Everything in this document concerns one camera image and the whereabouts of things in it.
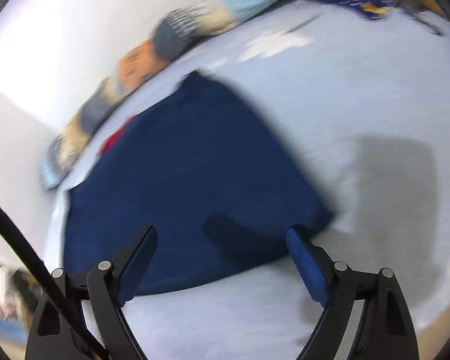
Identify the navy work jacket red collar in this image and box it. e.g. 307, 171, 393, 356
63, 72, 334, 295

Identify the light blue cloud bedsheet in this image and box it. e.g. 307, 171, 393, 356
43, 2, 450, 359

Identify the patchwork rolled quilt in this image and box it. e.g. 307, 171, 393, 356
40, 0, 279, 191

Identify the black cable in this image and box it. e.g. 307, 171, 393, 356
0, 193, 112, 360

